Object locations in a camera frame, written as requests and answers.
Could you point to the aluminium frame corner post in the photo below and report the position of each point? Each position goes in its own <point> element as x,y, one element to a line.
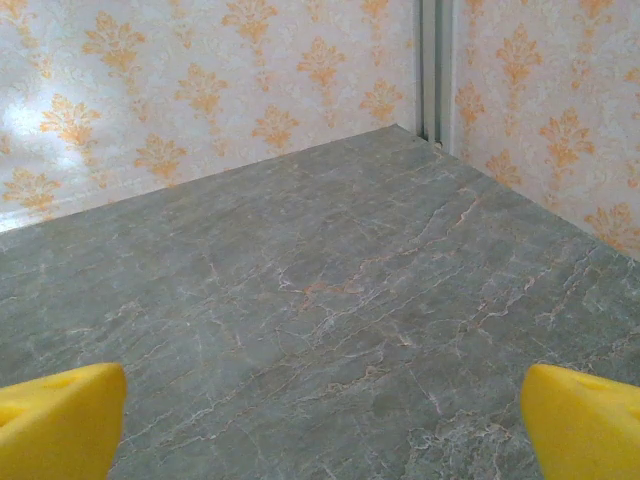
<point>434,65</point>

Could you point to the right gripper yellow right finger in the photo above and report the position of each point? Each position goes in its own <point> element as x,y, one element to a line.
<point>585,430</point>

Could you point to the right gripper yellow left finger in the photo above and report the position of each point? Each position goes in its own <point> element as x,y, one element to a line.
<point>55,425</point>

